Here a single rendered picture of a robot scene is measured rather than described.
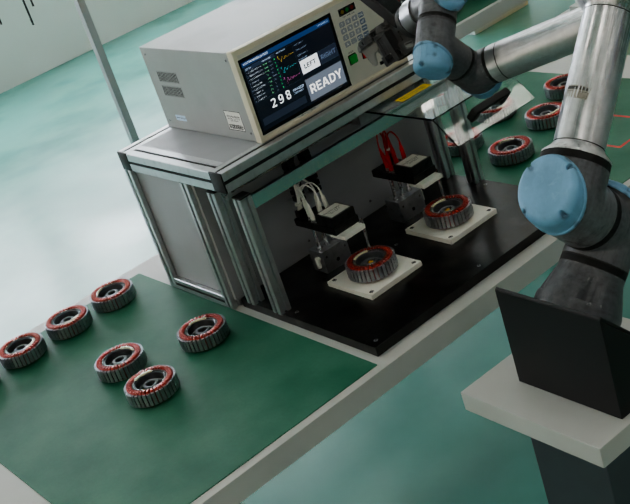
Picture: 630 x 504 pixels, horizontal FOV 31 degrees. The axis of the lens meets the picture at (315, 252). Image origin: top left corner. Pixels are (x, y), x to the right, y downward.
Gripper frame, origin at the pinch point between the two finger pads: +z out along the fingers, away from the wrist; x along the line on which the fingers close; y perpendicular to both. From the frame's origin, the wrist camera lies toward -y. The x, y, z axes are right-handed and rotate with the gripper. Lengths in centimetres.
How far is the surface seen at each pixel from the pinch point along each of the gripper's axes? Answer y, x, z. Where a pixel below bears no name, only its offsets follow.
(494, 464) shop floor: 108, 6, 55
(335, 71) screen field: 1.5, -5.5, 5.4
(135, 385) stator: 36, -74, 25
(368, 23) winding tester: -3.9, 6.8, 3.0
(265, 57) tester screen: -7.7, -21.3, 1.2
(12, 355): 17, -83, 64
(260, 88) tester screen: -2.8, -24.9, 3.5
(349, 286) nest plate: 42, -27, 11
